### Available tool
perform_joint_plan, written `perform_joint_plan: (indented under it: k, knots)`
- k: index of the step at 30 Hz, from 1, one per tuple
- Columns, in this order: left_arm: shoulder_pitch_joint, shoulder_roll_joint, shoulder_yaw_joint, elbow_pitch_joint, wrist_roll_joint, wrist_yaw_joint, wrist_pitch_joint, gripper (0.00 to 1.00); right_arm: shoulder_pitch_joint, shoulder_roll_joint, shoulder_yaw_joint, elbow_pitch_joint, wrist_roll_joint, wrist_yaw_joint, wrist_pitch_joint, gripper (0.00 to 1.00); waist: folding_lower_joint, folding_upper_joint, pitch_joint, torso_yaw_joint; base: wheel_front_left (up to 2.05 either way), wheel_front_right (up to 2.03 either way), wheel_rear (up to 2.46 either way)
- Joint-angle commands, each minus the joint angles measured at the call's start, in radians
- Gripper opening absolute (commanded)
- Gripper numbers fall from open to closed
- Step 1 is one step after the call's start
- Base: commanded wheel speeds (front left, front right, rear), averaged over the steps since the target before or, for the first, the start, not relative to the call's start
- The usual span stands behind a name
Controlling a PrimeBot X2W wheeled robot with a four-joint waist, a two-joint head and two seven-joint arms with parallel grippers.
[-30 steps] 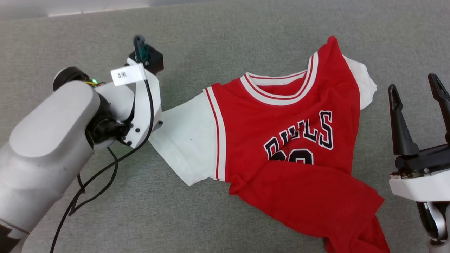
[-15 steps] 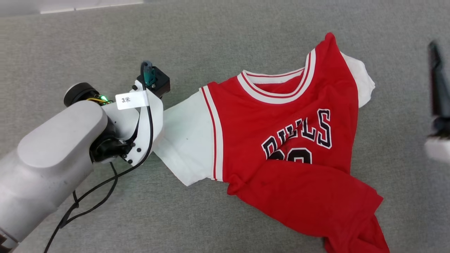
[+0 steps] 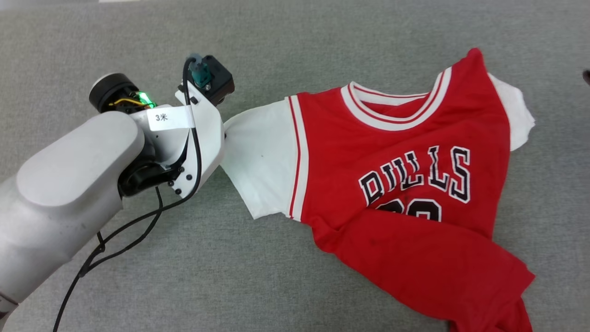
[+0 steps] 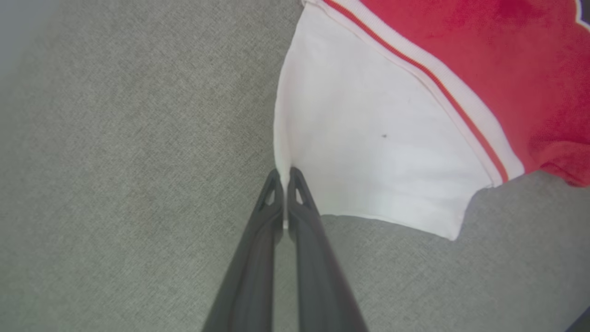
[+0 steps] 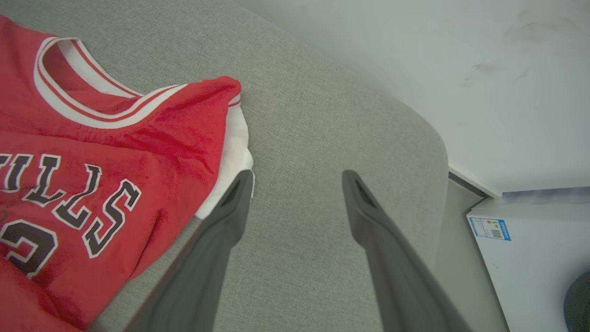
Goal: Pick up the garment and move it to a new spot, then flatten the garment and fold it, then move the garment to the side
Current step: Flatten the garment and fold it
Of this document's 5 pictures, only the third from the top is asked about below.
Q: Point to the white paper label tag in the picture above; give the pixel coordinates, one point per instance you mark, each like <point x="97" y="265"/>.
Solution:
<point x="168" y="118"/>

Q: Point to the grey fabric sofa seat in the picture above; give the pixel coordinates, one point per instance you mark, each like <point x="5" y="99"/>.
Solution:
<point x="295" y="37"/>

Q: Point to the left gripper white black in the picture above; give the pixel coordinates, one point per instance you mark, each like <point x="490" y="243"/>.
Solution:
<point x="209" y="138"/>

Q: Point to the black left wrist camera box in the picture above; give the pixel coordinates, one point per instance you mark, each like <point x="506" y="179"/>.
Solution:
<point x="220" y="80"/>

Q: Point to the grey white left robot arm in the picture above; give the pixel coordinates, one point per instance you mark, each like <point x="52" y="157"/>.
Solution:
<point x="69" y="184"/>

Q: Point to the red and white Bulls jersey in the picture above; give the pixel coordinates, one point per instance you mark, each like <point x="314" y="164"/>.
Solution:
<point x="392" y="152"/>

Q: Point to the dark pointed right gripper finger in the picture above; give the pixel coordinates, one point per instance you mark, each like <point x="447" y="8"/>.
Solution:
<point x="587" y="76"/>

